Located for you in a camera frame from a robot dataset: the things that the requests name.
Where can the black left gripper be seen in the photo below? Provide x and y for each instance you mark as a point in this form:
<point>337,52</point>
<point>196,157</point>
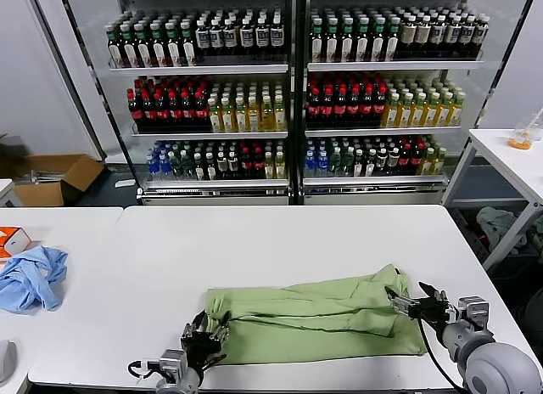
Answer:
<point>201,347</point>

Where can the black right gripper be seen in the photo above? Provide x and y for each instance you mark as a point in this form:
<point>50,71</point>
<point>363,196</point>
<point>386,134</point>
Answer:
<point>434,312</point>

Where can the light green shirt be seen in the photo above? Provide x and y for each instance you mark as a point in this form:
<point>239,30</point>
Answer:
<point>314,326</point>

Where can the crumpled grey cloth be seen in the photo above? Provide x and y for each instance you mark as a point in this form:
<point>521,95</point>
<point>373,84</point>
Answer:
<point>496,228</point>

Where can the white cooler shelf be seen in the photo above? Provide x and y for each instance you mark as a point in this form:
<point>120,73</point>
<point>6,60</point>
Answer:
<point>373,181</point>
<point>198,70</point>
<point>208,135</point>
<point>394,66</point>
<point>215,184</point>
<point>382,132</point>

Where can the yellow juice bottle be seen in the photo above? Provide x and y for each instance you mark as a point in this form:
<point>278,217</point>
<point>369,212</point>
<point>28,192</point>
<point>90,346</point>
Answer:
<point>268,168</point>
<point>457,111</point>
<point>253,117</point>
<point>240,118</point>
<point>279,116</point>
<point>426,164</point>
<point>392,114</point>
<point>446,113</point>
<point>433,114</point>
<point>279,168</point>
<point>439,164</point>
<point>214,118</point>
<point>227,118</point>
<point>266,117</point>
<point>420,114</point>
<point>406,114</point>

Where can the white label dark drink bottle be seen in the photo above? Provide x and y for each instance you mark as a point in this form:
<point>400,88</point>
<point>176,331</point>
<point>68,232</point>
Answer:
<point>381,164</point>
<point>393,164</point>
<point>221,168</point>
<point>232,168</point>

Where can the red cap cola bottle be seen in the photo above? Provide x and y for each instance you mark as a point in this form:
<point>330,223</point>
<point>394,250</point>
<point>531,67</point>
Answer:
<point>367,108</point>
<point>173,112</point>
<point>339,109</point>
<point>134,111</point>
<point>353,109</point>
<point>258,167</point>
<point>245,167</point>
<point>417,161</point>
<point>199,112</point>
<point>147,111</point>
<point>379,108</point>
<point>405,162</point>
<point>160,112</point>
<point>326,109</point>
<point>186,112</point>
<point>313,109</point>

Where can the white cap dark drink bottle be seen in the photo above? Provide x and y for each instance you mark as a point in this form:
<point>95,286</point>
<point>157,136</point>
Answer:
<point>358,167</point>
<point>210,169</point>
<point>369,165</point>
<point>198,169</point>

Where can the clear green water bottle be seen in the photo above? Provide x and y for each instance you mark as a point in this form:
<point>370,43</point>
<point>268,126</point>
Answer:
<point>334,164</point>
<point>177,168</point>
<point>347,164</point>
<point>188,168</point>

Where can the blue water bottle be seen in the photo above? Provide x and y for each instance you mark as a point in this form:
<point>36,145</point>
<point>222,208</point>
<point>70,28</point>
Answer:
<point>323,167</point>
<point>310,167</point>
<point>165,169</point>
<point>152,169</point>

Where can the white paper sheet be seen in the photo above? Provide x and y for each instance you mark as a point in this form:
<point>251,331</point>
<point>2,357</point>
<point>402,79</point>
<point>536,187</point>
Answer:
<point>124,183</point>

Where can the white side table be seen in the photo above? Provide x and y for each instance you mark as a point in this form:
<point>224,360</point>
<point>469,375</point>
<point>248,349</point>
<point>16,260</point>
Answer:
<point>505,156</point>

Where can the plastic cup with orange liquid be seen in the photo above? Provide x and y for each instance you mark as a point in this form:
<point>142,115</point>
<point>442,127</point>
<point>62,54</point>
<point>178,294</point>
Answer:
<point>519,143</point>

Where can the crumpled light blue shirt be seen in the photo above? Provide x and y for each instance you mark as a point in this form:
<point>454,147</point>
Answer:
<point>29,279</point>

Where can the grey rounded device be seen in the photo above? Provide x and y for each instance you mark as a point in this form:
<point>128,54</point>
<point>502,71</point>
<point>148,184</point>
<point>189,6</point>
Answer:
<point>7,360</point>

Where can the open cardboard box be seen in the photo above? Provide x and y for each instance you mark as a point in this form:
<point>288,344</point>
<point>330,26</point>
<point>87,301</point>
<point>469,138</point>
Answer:
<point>41,194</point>

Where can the orange and white box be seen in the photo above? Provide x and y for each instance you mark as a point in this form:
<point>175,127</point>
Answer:
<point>12,241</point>

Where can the glass beverage cooler cabinet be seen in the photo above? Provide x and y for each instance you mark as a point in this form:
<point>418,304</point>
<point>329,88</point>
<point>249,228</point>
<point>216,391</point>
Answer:
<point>301,114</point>
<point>292,114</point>

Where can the grey metal rods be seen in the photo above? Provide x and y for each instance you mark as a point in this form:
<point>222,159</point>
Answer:
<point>43,176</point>

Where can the small white table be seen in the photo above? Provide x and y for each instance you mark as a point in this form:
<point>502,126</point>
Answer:
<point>6,192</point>

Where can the green cap tea bottle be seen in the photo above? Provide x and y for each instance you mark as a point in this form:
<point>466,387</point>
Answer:
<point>362,43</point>
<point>172,46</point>
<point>158,46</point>
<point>332,43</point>
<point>128,48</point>
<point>143,48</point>
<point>347,43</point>
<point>114,48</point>
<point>392,43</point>
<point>188,46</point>
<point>317,43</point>
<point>377,43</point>

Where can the beige label dark drink bottle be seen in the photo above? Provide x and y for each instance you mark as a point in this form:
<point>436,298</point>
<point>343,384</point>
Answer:
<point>423,36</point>
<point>409,36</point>

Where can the blue label dark drink bottle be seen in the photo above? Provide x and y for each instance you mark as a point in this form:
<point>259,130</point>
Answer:
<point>230,38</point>
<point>246,38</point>
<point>216,39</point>
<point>481,36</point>
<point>437,36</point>
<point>203,39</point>
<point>261,37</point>
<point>452,36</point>
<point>276,37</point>
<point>467,36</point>

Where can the dark brown bundle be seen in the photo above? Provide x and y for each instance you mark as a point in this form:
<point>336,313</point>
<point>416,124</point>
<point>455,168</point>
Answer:
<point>10,154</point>

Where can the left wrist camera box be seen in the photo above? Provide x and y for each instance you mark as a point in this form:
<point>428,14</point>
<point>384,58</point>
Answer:
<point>173,363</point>

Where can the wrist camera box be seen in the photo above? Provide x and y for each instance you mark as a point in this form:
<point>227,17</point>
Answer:
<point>474,311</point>
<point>173,363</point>

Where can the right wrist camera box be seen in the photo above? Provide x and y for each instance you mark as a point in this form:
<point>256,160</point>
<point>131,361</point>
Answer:
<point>474,311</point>

